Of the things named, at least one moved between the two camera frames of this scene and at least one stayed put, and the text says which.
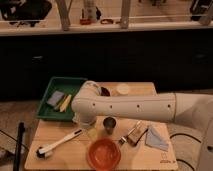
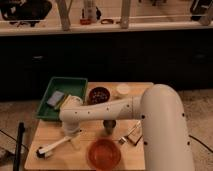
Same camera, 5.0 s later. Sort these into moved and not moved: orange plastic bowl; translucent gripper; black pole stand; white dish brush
Moved: translucent gripper
Not moved: orange plastic bowl; white dish brush; black pole stand
